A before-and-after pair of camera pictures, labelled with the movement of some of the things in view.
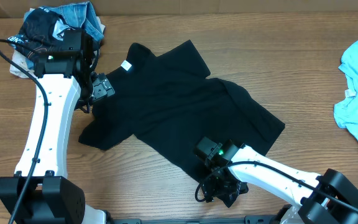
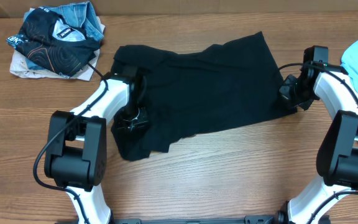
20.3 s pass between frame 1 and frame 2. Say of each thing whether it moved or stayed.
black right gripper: moved
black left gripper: moved
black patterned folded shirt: stayed
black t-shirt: moved
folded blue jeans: stayed
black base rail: stayed
